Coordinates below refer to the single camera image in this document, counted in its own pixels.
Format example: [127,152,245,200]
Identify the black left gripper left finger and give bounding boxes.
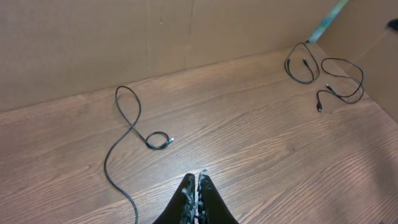
[153,173,196,224]

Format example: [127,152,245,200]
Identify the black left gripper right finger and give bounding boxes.
[197,169,238,224]

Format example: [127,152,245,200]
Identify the thin black USB cable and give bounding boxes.
[284,42,320,85]

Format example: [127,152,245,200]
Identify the cardboard wall panels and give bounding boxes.
[0,0,398,122]

